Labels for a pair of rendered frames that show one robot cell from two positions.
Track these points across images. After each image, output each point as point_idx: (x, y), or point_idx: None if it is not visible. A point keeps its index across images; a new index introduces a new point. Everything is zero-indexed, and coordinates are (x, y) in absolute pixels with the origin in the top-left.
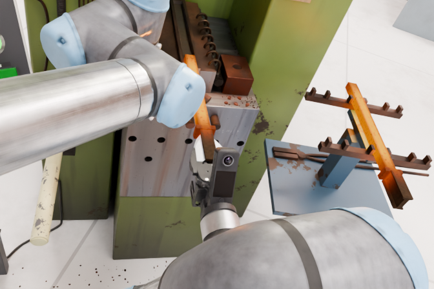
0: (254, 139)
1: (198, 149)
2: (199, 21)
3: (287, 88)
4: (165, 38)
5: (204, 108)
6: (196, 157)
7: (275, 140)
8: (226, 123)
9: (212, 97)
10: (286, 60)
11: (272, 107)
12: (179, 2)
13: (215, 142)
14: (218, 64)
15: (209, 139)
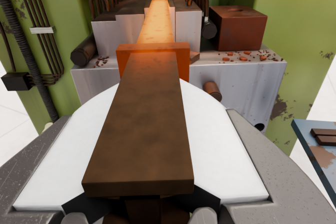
0: (269, 126)
1: (84, 123)
2: None
3: (309, 51)
4: (135, 1)
5: (165, 27)
6: (39, 168)
7: (310, 120)
8: (231, 95)
9: (203, 56)
10: (305, 5)
11: (290, 81)
12: None
13: (186, 88)
14: (204, 2)
15: (156, 75)
